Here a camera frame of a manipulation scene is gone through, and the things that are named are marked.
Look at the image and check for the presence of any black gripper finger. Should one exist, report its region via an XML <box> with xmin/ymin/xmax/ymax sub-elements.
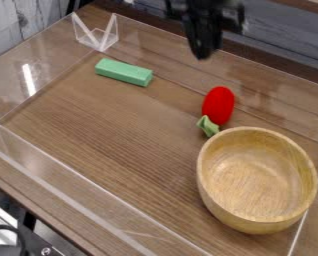
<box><xmin>196</xmin><ymin>20</ymin><xmax>221</xmax><ymax>59</ymax></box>
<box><xmin>183</xmin><ymin>16</ymin><xmax>200</xmax><ymax>55</ymax></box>

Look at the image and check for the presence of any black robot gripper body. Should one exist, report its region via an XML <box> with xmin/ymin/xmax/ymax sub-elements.
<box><xmin>164</xmin><ymin>0</ymin><xmax>246</xmax><ymax>34</ymax></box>

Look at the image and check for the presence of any red plush strawberry toy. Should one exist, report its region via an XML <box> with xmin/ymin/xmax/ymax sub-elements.
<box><xmin>196</xmin><ymin>86</ymin><xmax>235</xmax><ymax>137</ymax></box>

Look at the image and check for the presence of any green rectangular block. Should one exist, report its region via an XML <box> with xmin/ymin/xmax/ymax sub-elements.
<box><xmin>95</xmin><ymin>58</ymin><xmax>152</xmax><ymax>87</ymax></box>

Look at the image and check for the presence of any wooden bowl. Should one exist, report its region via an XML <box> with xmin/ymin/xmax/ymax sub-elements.
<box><xmin>196</xmin><ymin>126</ymin><xmax>318</xmax><ymax>234</ymax></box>

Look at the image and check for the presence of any clear acrylic corner bracket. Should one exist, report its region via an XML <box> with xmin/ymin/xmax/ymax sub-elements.
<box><xmin>71</xmin><ymin>13</ymin><xmax>119</xmax><ymax>52</ymax></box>

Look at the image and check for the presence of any clear acrylic tray wall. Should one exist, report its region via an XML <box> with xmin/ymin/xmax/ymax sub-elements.
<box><xmin>0</xmin><ymin>8</ymin><xmax>318</xmax><ymax>256</ymax></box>

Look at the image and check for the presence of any black metal table bracket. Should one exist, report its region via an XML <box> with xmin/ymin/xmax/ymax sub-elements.
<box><xmin>17</xmin><ymin>208</ymin><xmax>65</xmax><ymax>256</ymax></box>

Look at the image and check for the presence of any black cable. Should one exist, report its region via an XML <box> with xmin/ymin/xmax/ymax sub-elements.
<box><xmin>0</xmin><ymin>224</ymin><xmax>33</xmax><ymax>256</ymax></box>

